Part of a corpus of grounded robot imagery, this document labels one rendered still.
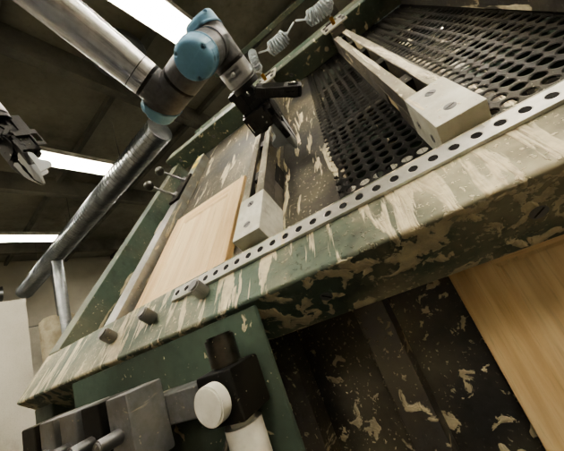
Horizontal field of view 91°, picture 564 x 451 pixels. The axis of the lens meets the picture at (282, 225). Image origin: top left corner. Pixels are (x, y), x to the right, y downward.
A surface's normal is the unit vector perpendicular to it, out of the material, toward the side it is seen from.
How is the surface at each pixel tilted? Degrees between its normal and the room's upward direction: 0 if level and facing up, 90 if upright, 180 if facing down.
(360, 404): 90
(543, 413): 90
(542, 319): 90
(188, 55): 141
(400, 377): 90
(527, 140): 51
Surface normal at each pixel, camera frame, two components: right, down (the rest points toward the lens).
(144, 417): 0.81, -0.44
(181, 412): -0.46, -0.09
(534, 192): -0.01, 0.64
